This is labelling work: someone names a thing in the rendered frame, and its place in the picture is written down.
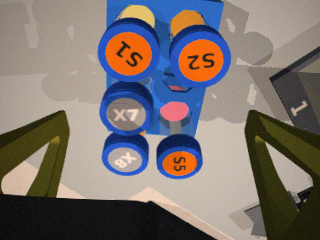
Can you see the blue sample tube rack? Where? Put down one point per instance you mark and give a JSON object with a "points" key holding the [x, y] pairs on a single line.
{"points": [[164, 11]]}

